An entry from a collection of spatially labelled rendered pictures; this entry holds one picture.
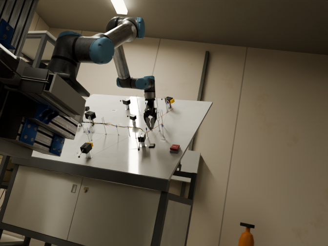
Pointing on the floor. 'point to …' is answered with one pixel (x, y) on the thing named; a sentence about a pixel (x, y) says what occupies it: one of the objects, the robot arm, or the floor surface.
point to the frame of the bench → (85, 245)
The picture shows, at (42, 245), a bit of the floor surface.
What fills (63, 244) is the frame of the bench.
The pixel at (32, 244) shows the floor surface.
